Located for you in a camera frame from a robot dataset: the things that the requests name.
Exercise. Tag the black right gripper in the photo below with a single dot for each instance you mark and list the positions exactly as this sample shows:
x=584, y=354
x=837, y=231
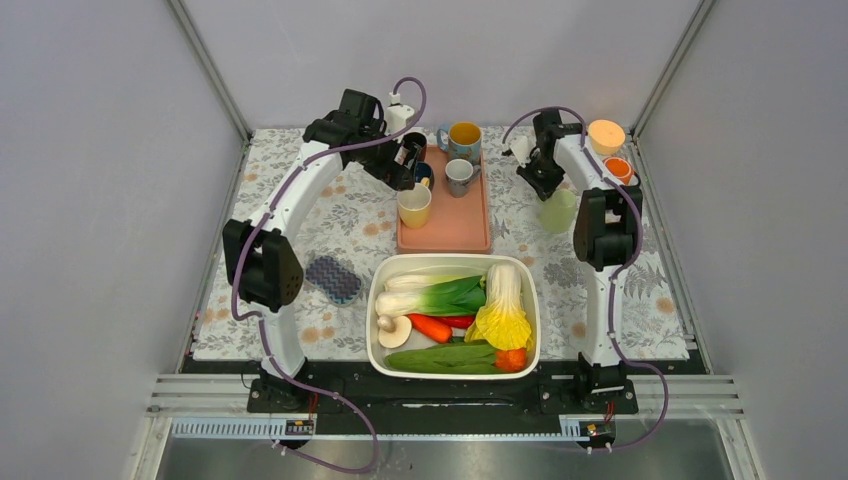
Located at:
x=543, y=189

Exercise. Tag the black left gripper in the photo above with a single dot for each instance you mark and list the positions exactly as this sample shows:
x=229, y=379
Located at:
x=391, y=171

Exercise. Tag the light green mug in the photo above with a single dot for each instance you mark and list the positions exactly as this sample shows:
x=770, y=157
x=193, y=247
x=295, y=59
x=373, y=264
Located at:
x=558, y=212

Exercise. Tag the dark brown mug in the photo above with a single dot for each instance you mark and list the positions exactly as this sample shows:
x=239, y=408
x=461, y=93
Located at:
x=414, y=147

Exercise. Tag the orange mug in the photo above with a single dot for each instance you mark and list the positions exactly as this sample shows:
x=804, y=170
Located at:
x=621, y=169

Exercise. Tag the dark blue ceramic mug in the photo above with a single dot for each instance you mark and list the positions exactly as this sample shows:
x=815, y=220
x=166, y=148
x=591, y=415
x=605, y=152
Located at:
x=424, y=174

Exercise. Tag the small grey cup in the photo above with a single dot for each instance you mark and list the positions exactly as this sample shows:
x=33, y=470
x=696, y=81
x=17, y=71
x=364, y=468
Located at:
x=460, y=174

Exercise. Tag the light blue butterfly mug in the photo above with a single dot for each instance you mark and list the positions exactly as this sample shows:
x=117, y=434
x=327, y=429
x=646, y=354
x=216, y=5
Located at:
x=461, y=140

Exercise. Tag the yellow mug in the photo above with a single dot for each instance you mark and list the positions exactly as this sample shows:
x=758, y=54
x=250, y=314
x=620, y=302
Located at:
x=413, y=206

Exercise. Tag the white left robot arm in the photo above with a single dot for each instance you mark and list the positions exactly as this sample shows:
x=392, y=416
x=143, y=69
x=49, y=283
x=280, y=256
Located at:
x=262, y=266

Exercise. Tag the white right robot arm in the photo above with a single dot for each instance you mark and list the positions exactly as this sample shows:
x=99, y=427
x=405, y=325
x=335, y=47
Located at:
x=607, y=239

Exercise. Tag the pale orange upside-down cup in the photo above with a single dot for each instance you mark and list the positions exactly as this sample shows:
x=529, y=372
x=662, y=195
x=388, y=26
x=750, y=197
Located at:
x=606, y=137

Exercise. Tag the salmon pink plastic tray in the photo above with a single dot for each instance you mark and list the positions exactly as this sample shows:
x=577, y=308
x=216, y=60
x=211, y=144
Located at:
x=455, y=225

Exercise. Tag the toy bok choy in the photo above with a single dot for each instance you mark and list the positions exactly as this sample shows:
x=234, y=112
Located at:
x=394, y=304

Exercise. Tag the toy napa cabbage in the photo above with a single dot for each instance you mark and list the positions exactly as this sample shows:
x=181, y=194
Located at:
x=502, y=321

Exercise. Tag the toy white leek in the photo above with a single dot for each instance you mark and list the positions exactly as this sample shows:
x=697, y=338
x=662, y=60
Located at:
x=410, y=282

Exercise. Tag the blue zigzag sponge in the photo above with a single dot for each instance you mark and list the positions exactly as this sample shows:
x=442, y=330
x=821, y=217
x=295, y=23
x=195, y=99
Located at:
x=338, y=283

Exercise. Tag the toy red chili pepper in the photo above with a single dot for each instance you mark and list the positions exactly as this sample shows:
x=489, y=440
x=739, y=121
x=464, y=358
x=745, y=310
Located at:
x=458, y=322

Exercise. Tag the white rectangular vegetable bin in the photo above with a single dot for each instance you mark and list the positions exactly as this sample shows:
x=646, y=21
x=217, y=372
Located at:
x=447, y=264

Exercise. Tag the toy orange tomato piece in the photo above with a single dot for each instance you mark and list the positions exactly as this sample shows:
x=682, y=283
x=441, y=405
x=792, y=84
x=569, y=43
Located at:
x=510, y=361

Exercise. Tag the toy orange carrot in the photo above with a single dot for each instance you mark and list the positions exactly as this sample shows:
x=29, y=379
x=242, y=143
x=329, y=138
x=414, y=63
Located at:
x=431, y=328

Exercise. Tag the toy green leafy vegetable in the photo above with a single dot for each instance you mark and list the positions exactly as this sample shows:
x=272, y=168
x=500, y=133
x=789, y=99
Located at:
x=448, y=359

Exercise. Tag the toy mushroom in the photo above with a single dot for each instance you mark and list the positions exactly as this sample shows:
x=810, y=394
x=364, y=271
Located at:
x=393, y=332

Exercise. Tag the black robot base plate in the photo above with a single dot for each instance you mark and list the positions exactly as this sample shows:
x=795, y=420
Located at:
x=357, y=394

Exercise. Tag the aluminium front rail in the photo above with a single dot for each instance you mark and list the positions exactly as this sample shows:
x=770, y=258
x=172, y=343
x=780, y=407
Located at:
x=219, y=406

